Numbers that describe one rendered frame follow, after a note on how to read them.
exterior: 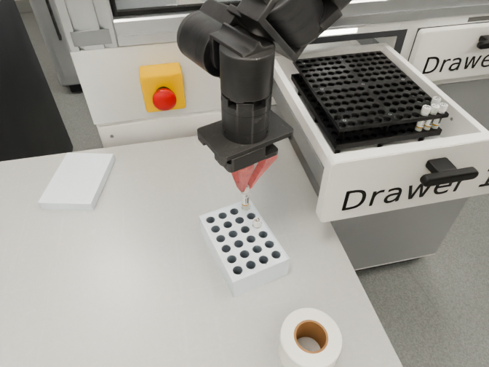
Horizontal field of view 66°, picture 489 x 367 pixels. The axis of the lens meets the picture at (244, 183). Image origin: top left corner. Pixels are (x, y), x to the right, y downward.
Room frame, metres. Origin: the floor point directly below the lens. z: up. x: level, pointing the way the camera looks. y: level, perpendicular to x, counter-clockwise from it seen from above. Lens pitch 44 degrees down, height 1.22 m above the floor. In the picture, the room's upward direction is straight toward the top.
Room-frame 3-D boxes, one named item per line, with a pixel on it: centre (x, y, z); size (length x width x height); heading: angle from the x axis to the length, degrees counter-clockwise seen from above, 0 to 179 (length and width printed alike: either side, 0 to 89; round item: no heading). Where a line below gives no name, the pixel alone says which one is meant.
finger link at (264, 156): (0.37, 0.01, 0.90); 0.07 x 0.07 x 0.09; 32
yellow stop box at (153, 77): (0.60, 0.15, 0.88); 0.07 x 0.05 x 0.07; 103
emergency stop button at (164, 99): (0.57, 0.14, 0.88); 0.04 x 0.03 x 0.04; 103
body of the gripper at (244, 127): (0.37, 0.00, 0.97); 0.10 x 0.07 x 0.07; 122
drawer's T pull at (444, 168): (0.35, -0.25, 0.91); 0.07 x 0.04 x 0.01; 103
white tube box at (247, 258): (0.33, 0.00, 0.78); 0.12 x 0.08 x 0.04; 25
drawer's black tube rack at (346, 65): (0.57, -0.20, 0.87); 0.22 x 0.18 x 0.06; 13
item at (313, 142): (0.58, -0.20, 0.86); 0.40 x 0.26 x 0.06; 13
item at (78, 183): (0.48, 0.29, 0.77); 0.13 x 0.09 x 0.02; 178
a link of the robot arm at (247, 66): (0.37, 0.00, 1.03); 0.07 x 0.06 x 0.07; 37
